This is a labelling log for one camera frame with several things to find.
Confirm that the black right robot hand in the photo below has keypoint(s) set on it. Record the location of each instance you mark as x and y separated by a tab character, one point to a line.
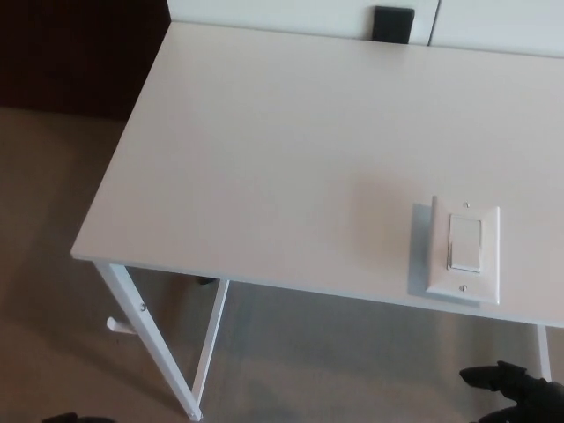
537	401

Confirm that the white rocker light switch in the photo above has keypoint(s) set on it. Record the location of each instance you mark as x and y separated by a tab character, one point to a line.
482	255

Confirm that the white metal table leg frame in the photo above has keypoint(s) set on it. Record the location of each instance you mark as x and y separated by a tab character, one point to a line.
544	352
136	310

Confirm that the dark brown furniture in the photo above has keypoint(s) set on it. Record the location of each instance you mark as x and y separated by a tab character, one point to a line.
79	53

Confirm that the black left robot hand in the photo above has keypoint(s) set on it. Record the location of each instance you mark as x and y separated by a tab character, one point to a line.
75	418

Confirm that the small black floor object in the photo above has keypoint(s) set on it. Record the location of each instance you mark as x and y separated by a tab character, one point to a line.
205	280

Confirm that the black wall plate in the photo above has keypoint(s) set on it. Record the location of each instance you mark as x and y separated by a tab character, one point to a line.
393	24

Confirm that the white peg on table leg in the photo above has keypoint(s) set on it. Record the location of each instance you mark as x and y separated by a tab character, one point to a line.
116	325

